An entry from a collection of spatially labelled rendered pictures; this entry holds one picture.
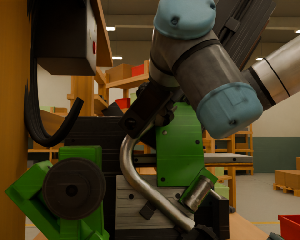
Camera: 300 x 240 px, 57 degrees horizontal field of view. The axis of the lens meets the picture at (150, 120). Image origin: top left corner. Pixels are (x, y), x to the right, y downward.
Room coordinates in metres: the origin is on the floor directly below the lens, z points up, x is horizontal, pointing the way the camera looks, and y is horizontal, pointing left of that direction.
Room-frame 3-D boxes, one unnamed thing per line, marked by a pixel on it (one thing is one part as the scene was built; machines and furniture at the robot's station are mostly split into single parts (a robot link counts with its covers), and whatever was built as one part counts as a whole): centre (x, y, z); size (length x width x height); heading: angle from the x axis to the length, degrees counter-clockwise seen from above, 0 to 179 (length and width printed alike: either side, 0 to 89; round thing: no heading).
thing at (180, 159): (0.71, -0.07, 1.17); 0.13 x 0.12 x 0.20; 4
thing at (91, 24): (0.66, 0.20, 1.42); 0.17 x 0.12 x 0.15; 4
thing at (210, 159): (0.87, -0.10, 1.11); 0.39 x 0.16 x 0.03; 94
